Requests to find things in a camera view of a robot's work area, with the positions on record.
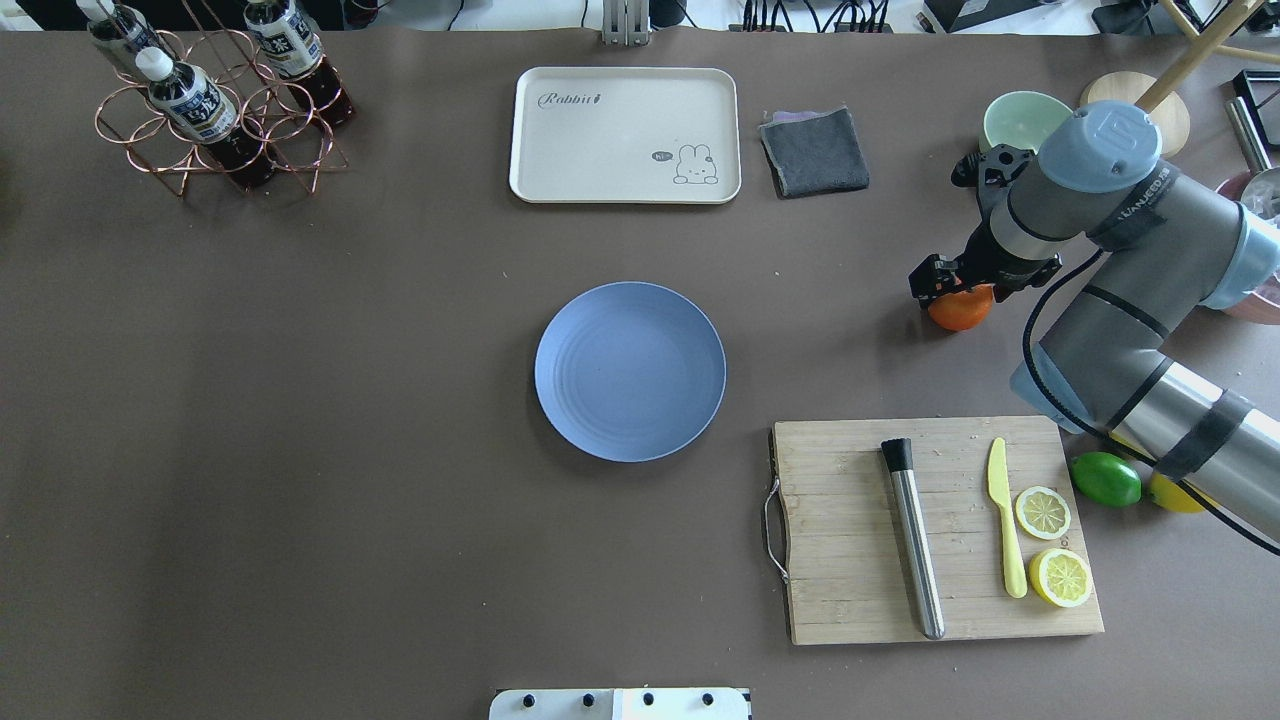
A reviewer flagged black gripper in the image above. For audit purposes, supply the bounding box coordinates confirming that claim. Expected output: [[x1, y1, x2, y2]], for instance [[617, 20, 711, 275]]
[[908, 145, 1062, 309]]

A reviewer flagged orange mandarin fruit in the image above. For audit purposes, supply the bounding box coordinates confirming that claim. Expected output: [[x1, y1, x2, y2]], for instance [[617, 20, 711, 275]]
[[925, 284, 995, 332]]

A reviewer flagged blue round plate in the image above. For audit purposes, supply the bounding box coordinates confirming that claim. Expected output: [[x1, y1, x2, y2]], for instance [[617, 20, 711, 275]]
[[532, 281, 728, 462]]

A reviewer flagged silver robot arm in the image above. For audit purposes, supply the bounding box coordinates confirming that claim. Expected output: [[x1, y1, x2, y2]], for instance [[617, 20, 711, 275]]
[[909, 100, 1279, 538]]

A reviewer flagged grey folded cloth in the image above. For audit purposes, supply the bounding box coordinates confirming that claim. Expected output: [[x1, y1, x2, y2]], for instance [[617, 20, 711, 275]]
[[759, 106, 870, 199]]

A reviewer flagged mint green bowl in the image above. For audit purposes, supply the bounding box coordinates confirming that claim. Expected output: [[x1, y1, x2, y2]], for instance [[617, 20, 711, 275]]
[[978, 90, 1074, 152]]

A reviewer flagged steel muddler black tip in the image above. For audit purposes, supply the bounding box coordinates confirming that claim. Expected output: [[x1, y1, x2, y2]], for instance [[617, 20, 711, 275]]
[[879, 438, 946, 641]]

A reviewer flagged yellow plastic knife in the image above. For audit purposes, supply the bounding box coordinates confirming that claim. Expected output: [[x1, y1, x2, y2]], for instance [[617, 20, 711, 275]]
[[986, 437, 1028, 598]]

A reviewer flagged bamboo cutting board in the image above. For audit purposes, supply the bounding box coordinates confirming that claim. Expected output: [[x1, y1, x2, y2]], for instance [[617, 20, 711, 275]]
[[772, 416, 1105, 646]]

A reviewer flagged lemon half slice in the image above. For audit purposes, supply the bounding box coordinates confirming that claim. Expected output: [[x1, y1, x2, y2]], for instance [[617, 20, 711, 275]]
[[1028, 548, 1093, 609], [1014, 486, 1073, 541]]

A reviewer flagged green lime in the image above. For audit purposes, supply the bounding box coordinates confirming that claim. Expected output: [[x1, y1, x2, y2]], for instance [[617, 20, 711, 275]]
[[1068, 451, 1143, 509]]

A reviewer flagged wooden cup tree stand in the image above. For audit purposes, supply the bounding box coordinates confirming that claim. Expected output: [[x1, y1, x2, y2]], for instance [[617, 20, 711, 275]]
[[1078, 1, 1277, 159]]

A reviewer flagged yellow lemon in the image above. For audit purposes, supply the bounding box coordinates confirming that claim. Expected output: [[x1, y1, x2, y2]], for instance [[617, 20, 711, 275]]
[[1148, 471, 1206, 514]]

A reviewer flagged steel ice scoop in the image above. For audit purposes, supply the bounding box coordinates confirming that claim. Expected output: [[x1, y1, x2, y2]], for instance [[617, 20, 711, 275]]
[[1228, 97, 1279, 227]]

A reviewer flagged black glass tray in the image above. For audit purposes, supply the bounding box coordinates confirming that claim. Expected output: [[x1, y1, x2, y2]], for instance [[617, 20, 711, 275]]
[[1231, 69, 1279, 150]]

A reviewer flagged cream rabbit tray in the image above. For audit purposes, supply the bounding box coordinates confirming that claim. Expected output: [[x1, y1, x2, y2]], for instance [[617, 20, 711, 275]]
[[508, 67, 742, 204]]

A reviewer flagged tea bottle white cap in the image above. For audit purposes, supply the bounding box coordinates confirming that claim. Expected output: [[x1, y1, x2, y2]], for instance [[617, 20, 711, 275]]
[[134, 46, 278, 191]]

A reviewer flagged aluminium frame post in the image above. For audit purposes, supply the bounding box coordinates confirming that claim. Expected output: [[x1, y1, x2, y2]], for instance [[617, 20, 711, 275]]
[[600, 0, 652, 47]]

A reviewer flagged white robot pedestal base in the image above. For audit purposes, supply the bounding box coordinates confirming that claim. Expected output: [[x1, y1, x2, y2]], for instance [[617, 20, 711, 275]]
[[488, 685, 753, 719]]

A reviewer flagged copper wire bottle rack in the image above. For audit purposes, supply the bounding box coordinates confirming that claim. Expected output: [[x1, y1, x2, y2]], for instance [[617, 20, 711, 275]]
[[79, 1, 355, 197]]

